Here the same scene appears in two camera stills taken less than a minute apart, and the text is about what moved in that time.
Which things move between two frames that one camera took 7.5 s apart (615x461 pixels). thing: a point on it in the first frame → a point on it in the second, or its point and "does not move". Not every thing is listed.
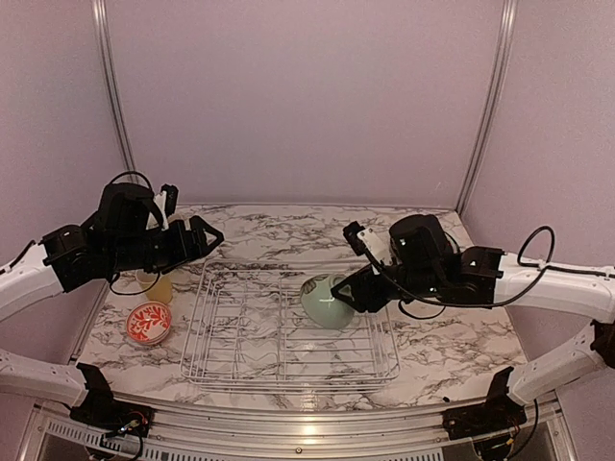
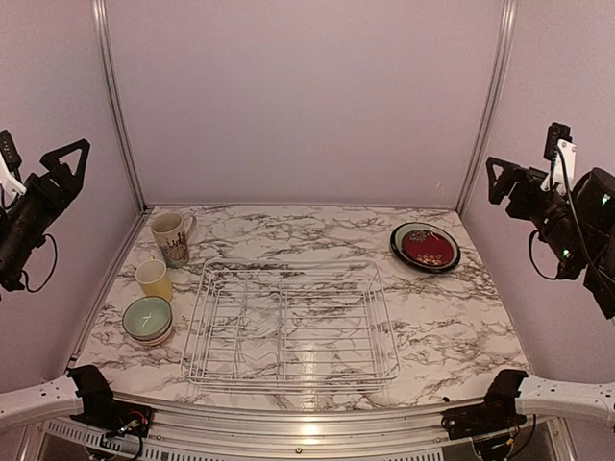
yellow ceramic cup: [160, 291] does not move
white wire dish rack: [271, 326] does not move
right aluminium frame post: [505, 39] does not move
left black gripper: [183, 253] → [61, 176]
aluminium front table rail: [301, 427] does not move
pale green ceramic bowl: [319, 304] → [147, 318]
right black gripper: [363, 289] → [528, 179]
